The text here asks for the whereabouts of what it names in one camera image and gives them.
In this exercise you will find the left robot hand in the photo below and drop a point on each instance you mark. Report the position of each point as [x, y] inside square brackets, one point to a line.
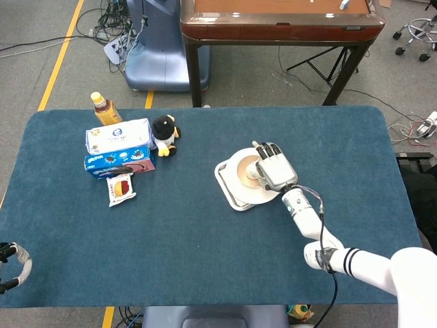
[24, 257]

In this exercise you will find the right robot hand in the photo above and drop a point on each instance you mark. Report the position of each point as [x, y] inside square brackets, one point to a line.
[276, 169]

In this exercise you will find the white paper cup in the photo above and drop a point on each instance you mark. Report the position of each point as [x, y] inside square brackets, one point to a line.
[252, 171]

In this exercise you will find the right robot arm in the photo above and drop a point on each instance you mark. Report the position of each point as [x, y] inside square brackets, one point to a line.
[307, 218]

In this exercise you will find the silver metal tray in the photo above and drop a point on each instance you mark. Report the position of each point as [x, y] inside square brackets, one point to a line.
[222, 174]

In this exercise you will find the beige bowl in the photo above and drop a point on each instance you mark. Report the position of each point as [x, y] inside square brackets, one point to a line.
[243, 171]

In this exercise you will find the white round plate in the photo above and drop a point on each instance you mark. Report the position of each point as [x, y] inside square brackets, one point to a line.
[252, 195]

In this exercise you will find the small white snack packet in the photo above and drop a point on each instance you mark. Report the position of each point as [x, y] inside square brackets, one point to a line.
[120, 189]

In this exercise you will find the black penguin plush toy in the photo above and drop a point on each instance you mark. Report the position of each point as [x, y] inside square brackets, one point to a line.
[164, 131]

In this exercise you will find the blue Oreo cookie box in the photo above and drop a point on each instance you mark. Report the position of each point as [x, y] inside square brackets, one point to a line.
[116, 164]

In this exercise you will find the blue table cloth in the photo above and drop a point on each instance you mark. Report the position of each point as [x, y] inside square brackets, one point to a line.
[170, 246]

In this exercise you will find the brown mahjong table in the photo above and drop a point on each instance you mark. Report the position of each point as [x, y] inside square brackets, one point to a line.
[280, 30]

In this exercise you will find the yellow bottle under table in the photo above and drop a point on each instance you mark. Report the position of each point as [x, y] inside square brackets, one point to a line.
[300, 311]

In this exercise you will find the black bag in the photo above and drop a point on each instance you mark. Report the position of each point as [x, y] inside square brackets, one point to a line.
[421, 191]

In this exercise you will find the white blue snack box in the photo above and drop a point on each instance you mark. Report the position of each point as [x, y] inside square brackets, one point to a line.
[116, 136]

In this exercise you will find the white power strip with plugs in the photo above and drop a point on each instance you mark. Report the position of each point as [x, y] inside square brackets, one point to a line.
[428, 124]

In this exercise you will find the blue-grey robot body base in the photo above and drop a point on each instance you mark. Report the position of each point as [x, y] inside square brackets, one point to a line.
[211, 316]

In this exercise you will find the yellow-capped tea bottle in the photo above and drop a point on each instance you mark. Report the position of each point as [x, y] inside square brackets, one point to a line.
[106, 111]

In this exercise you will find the chrome office chair base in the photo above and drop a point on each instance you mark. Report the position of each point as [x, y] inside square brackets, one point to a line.
[418, 27]

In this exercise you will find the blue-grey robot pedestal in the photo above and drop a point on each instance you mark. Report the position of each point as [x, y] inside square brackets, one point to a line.
[160, 51]

